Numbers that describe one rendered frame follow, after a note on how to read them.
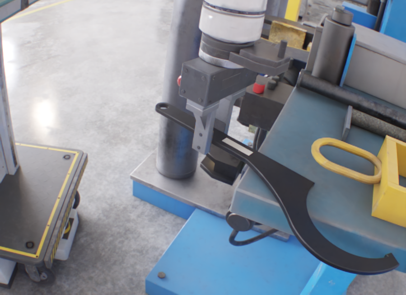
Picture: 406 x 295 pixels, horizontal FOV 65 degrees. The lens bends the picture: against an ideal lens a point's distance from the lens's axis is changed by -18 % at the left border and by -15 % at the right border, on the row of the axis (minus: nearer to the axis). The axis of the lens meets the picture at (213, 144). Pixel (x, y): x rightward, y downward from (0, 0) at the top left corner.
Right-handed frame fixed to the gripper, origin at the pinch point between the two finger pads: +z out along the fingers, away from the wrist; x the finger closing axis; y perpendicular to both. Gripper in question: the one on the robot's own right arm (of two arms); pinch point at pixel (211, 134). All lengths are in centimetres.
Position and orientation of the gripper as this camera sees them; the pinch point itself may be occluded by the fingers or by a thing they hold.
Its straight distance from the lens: 60.0
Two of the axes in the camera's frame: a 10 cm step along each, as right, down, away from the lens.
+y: -7.8, -4.5, 4.3
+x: -6.0, 3.8, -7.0
